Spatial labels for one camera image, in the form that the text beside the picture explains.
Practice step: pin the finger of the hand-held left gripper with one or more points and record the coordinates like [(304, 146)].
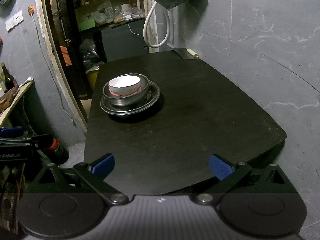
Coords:
[(37, 142), (11, 131)]

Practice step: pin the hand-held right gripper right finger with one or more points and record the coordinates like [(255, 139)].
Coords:
[(221, 167)]

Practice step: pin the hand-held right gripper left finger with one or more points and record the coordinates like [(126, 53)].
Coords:
[(103, 166)]

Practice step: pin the large stainless steel plate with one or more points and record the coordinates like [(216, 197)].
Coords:
[(117, 114)]

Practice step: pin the stainless steel bowl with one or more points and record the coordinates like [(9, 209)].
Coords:
[(125, 101)]

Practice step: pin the wooden shelf board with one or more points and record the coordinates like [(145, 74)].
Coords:
[(17, 97)]

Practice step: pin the dark glass bottle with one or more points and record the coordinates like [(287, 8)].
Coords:
[(7, 80)]

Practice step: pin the yellow plastic box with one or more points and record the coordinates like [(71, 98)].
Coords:
[(92, 78)]

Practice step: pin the black plastic bag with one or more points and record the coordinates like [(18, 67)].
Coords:
[(91, 53)]

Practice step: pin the dark wooden door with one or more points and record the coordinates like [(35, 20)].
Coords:
[(62, 30)]

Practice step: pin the small cream stick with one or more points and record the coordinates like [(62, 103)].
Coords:
[(193, 53)]

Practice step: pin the kitchen cleaver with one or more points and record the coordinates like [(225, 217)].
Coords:
[(183, 53)]

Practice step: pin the dark grey cabinet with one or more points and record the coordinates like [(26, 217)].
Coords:
[(122, 45)]

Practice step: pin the green box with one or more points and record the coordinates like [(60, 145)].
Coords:
[(87, 25)]

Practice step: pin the clear food bags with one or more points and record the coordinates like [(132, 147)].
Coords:
[(122, 15)]

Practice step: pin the wooden storage shelves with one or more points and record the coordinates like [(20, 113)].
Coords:
[(107, 0)]

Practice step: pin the white wall switch panel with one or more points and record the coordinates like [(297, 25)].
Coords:
[(14, 21)]

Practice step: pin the orange wall plug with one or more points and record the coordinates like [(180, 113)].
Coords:
[(30, 10)]

